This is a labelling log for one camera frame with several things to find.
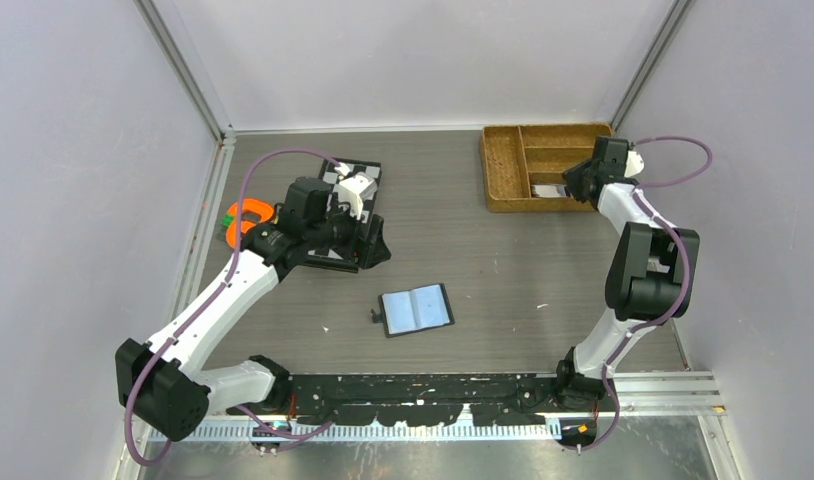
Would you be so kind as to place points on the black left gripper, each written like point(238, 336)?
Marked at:
point(354, 250)

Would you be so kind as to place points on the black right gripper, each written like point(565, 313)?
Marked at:
point(571, 177)

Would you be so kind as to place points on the black leather card holder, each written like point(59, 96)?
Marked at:
point(412, 311)

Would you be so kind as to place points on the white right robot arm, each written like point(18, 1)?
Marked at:
point(648, 282)

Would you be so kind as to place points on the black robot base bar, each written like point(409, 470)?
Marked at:
point(422, 400)

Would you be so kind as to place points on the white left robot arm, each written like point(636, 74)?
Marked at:
point(163, 380)

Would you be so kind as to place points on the woven wicker tray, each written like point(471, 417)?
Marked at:
point(517, 157)

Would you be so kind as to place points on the black and silver chessboard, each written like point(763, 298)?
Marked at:
point(350, 256)

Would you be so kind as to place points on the orange curved toy track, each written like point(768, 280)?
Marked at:
point(249, 213)

